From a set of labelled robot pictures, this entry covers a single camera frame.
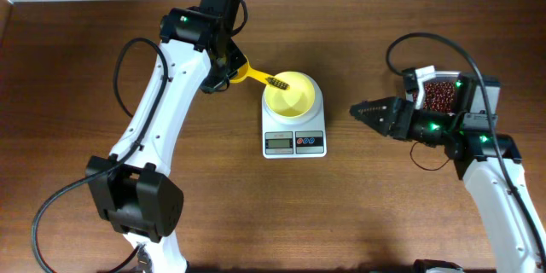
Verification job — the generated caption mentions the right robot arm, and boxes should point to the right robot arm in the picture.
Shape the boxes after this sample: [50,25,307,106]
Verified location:
[350,72,545,272]

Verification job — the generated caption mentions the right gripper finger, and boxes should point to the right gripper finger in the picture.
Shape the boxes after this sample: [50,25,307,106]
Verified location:
[349,98,390,116]
[353,113,389,135]

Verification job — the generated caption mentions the white digital kitchen scale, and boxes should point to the white digital kitchen scale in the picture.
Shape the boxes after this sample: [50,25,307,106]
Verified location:
[262,74,327,159]

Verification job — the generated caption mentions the right black camera cable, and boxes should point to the right black camera cable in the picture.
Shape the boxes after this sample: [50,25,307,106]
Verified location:
[386,32,546,257]

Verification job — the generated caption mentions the red beans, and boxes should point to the red beans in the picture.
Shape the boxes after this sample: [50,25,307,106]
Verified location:
[421,81,456,113]

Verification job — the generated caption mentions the clear plastic container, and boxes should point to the clear plastic container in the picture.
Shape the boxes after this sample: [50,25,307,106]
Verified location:
[415,71,474,115]

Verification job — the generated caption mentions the yellow plastic bowl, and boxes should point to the yellow plastic bowl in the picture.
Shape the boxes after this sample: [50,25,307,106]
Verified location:
[264,72,316,118]

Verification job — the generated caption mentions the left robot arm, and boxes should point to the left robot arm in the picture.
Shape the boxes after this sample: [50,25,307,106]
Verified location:
[85,0,247,272]

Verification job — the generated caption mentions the yellow plastic measuring scoop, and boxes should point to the yellow plastic measuring scoop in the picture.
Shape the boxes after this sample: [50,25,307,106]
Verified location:
[229,55,290,90]

